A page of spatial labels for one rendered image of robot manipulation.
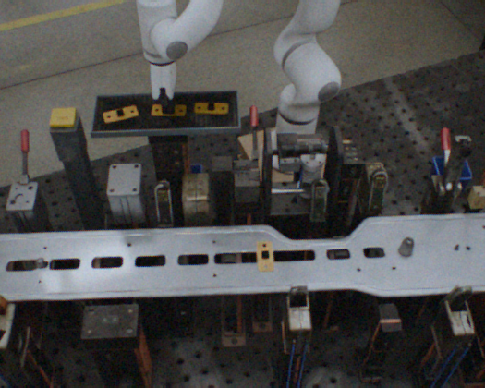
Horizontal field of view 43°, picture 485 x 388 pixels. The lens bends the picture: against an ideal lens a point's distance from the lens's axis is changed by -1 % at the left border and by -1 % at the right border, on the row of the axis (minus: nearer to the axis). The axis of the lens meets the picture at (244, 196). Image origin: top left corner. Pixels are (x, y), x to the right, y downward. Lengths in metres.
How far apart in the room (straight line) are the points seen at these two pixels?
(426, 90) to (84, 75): 1.93
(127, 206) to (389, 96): 1.19
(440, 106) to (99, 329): 1.50
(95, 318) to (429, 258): 0.79
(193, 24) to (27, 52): 2.58
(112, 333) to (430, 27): 3.04
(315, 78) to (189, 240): 0.52
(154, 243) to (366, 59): 2.36
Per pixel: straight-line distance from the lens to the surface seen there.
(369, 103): 2.32
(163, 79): 1.46
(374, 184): 1.56
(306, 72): 1.65
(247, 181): 1.53
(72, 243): 1.57
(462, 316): 1.44
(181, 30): 1.31
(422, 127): 2.28
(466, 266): 1.57
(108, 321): 1.40
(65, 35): 3.89
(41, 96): 3.51
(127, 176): 1.52
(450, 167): 1.56
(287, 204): 1.63
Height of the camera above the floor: 2.25
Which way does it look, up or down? 51 degrees down
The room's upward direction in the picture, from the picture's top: 1 degrees clockwise
